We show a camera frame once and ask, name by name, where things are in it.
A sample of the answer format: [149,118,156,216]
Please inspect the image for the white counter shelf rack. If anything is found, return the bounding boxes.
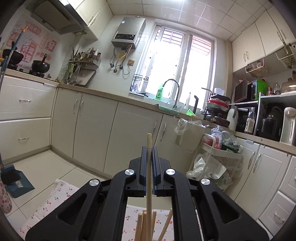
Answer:
[228,91,296,141]

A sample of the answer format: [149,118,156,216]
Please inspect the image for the green sink mat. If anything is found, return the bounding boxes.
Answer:
[157,104,180,116]

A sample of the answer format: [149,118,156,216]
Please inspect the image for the white storage cart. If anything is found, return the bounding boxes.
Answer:
[201,139,244,186]

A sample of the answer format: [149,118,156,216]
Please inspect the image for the silver microwave oven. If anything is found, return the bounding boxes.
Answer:
[232,78,260,104]

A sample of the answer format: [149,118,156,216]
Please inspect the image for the steel sink faucet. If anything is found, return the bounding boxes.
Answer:
[162,79,182,110]

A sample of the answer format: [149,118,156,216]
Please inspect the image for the water heater hoses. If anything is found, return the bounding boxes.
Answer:
[109,45,133,76]

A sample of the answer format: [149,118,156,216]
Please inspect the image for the clear bag of greens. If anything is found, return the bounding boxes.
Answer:
[214,175,233,192]

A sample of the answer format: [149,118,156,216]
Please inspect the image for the large white wire basket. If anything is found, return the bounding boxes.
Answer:
[275,42,296,69]

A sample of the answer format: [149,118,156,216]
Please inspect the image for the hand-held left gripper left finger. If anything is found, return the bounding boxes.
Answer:
[25,147,148,241]

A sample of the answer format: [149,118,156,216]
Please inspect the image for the wall utensil rack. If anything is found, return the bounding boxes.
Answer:
[60,46,102,85]

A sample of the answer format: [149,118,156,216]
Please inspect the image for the small white wire basket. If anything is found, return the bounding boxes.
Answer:
[245,61,270,78]

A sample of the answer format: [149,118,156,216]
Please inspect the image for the stack of pans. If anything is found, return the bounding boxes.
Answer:
[204,92,232,127]

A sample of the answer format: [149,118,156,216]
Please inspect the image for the black cooking pot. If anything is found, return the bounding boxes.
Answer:
[2,49,24,67]
[31,60,52,75]

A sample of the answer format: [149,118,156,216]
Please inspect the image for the cream wall cabinets with baskets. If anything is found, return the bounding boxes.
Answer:
[231,10,296,73]

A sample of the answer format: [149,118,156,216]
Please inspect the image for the white cutting board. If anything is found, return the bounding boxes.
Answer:
[78,67,97,85]

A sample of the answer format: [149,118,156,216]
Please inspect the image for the white thermos jug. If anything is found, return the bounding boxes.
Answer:
[227,107,239,132]

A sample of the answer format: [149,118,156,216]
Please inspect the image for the small white bottle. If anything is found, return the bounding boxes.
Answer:
[245,111,255,135]

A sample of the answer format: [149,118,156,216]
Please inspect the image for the green dish soap bottle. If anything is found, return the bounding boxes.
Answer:
[154,83,165,101]

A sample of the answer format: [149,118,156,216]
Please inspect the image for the kitchen window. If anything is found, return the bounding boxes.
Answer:
[133,22,217,114]

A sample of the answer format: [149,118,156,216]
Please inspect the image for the cream base kitchen cabinets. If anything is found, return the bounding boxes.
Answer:
[0,75,296,232]

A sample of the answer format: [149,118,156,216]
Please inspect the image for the light bamboo chopstick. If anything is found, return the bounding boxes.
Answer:
[142,210,147,241]
[134,212,143,241]
[158,208,173,241]
[145,133,153,241]
[151,209,157,233]

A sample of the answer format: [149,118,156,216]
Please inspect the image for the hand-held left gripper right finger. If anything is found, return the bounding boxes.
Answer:
[151,146,270,241]

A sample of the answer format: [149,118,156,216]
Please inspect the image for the pink wall stickers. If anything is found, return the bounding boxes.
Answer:
[6,20,57,68]

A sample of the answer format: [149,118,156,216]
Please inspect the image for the white plastic bag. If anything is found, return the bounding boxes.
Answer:
[186,152,228,186]

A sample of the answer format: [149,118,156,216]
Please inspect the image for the pink floral cloth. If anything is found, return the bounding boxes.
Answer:
[0,178,12,214]

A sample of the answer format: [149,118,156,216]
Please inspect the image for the bags of food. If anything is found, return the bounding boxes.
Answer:
[203,125,242,154]

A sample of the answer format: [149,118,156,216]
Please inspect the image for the black rice cooker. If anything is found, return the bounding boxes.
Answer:
[256,106,284,141]

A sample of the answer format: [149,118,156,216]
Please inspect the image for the black wire windowsill rack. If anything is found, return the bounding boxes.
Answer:
[130,74,149,95]

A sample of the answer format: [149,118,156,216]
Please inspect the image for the blue dustpan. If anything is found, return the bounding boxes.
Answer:
[0,163,36,199]

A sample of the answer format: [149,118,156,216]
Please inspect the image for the grey gas water heater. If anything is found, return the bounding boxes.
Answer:
[111,17,147,49]

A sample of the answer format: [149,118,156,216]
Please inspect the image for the cream wall cabinets beside hood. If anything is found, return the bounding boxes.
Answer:
[73,0,114,42]

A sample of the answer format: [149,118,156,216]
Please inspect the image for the cherry print tablecloth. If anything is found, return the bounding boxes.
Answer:
[17,178,204,241]

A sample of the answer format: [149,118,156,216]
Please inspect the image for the white trash bin with bag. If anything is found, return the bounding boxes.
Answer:
[174,118,207,154]

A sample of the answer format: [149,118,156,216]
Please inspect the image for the white electric water boiler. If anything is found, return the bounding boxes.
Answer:
[279,106,296,146]

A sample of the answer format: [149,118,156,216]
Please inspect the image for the green box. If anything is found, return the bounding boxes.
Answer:
[256,79,268,96]

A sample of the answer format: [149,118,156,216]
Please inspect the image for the steel range hood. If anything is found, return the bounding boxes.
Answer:
[25,0,90,36]

